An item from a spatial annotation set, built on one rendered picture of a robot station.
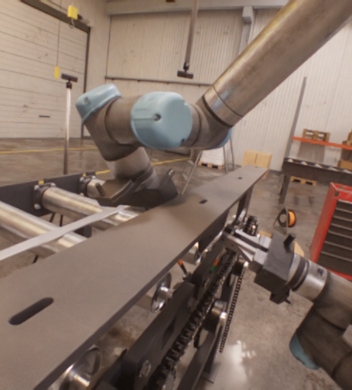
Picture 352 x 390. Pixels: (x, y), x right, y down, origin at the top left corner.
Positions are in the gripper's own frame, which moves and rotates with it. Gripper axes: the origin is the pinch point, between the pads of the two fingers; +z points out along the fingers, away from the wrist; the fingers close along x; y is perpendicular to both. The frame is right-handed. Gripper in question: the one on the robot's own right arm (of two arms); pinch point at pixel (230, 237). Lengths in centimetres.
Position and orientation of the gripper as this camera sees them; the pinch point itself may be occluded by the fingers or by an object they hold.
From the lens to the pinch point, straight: 58.7
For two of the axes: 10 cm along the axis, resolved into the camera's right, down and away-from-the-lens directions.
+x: -4.5, 4.2, -7.9
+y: 2.6, -7.8, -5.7
